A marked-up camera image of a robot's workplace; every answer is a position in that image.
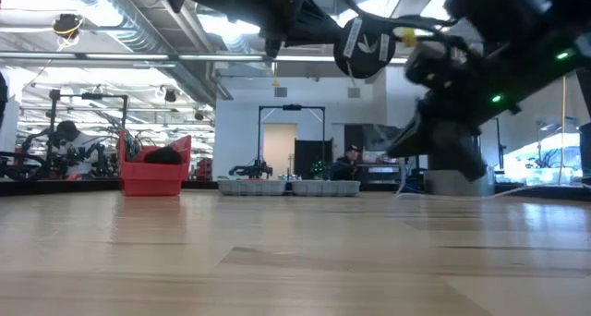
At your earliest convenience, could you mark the grey round base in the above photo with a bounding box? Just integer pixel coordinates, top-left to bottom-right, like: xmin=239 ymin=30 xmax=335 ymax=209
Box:
xmin=423 ymin=169 xmax=496 ymax=198

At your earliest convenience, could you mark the grey plastic tray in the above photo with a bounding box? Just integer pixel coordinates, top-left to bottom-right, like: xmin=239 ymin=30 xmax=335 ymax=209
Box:
xmin=216 ymin=179 xmax=288 ymax=198
xmin=290 ymin=179 xmax=362 ymax=198

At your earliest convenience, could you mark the black cord spool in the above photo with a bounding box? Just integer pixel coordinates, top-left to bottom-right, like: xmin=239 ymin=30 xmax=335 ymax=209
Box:
xmin=332 ymin=16 xmax=397 ymax=80

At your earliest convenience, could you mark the blue object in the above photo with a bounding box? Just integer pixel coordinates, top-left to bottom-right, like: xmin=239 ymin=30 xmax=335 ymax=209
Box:
xmin=395 ymin=176 xmax=424 ymax=196

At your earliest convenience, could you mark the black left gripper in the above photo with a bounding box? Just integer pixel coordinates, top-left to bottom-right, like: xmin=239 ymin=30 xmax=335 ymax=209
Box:
xmin=142 ymin=0 xmax=345 ymax=58

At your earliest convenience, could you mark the black ceiling device yellow cable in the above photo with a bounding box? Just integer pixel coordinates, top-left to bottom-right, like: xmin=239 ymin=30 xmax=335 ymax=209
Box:
xmin=52 ymin=13 xmax=85 ymax=43

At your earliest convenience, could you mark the long ceiling light bar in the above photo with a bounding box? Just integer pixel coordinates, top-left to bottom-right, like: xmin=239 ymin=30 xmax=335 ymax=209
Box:
xmin=0 ymin=51 xmax=410 ymax=68

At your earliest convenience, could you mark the black post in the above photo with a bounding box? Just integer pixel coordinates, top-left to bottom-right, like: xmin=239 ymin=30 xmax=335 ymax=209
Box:
xmin=578 ymin=121 xmax=591 ymax=188

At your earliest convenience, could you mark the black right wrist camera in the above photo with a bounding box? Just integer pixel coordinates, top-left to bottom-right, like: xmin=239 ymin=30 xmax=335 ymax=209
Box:
xmin=404 ymin=27 xmax=470 ymax=91

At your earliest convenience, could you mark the person at robot station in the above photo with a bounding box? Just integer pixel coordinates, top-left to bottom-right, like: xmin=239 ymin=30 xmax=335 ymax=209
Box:
xmin=50 ymin=120 xmax=101 ymax=178

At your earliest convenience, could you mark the red plastic bin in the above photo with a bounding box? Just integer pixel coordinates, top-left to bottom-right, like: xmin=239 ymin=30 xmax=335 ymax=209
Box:
xmin=117 ymin=129 xmax=193 ymax=198

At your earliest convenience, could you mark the black gantry frame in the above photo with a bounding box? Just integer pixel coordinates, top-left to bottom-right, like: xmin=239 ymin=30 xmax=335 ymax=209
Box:
xmin=257 ymin=104 xmax=327 ymax=181

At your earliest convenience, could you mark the black robot station frame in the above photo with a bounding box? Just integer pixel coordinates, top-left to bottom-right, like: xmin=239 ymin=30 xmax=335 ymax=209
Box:
xmin=45 ymin=88 xmax=130 ymax=178

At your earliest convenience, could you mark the black rounded object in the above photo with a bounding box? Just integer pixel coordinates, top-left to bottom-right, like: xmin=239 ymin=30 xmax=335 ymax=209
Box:
xmin=143 ymin=146 xmax=183 ymax=165

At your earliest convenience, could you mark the seated person with cap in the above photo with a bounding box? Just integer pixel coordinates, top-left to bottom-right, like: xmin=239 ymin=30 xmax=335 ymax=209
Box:
xmin=332 ymin=143 xmax=364 ymax=182

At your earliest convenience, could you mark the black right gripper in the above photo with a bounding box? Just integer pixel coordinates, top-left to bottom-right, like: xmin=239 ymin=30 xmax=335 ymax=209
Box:
xmin=386 ymin=33 xmax=591 ymax=182

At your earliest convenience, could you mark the white cord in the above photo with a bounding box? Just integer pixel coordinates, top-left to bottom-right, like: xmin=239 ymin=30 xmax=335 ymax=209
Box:
xmin=395 ymin=167 xmax=537 ymax=202

